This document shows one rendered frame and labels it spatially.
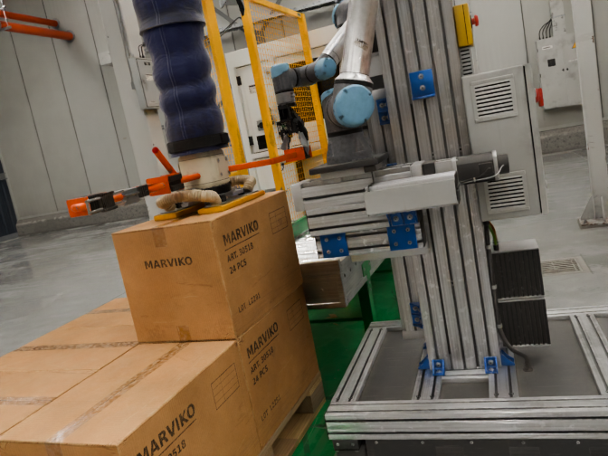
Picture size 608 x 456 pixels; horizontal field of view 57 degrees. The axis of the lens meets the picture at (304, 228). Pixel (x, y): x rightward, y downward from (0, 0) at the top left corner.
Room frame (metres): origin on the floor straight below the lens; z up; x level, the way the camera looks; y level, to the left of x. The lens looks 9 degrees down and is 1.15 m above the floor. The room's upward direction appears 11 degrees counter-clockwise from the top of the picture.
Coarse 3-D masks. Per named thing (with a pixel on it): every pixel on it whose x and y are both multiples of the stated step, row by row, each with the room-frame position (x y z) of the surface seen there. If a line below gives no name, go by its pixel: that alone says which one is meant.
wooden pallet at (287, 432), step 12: (312, 384) 2.19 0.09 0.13; (300, 396) 2.08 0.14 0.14; (312, 396) 2.17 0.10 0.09; (324, 396) 2.28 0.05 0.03; (300, 408) 2.18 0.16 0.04; (312, 408) 2.16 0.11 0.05; (288, 420) 1.94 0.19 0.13; (300, 420) 2.12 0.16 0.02; (312, 420) 2.13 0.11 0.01; (276, 432) 1.85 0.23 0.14; (288, 432) 2.04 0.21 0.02; (300, 432) 2.02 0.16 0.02; (276, 444) 1.97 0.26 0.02; (288, 444) 1.96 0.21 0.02
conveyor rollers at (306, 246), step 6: (300, 234) 3.47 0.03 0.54; (306, 234) 3.45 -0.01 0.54; (300, 240) 3.28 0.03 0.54; (306, 240) 3.26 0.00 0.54; (312, 240) 3.17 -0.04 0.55; (300, 246) 3.08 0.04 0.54; (306, 246) 3.07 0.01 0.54; (312, 246) 3.05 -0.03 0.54; (300, 252) 2.89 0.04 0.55; (306, 252) 2.88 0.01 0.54; (312, 252) 2.86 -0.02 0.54; (300, 258) 2.79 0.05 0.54; (306, 258) 2.78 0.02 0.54; (312, 258) 2.69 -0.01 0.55; (330, 258) 2.64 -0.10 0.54
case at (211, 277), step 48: (144, 240) 1.84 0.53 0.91; (192, 240) 1.77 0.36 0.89; (240, 240) 1.88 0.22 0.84; (288, 240) 2.22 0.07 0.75; (144, 288) 1.86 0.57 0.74; (192, 288) 1.78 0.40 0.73; (240, 288) 1.82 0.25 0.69; (288, 288) 2.14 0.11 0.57; (144, 336) 1.88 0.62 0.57; (192, 336) 1.80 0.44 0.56
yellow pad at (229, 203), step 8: (248, 192) 2.17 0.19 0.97; (256, 192) 2.16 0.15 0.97; (264, 192) 2.20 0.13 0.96; (224, 200) 1.99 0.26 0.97; (232, 200) 1.99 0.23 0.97; (240, 200) 2.01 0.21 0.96; (248, 200) 2.07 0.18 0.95; (208, 208) 1.92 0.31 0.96; (216, 208) 1.90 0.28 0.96; (224, 208) 1.91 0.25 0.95
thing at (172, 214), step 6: (180, 204) 2.07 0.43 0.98; (198, 204) 2.11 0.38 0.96; (174, 210) 2.02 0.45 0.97; (180, 210) 2.02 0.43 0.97; (186, 210) 2.03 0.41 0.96; (192, 210) 2.06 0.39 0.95; (156, 216) 2.00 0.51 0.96; (162, 216) 1.99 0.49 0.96; (168, 216) 1.98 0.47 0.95; (174, 216) 1.97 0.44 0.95; (180, 216) 2.00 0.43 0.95
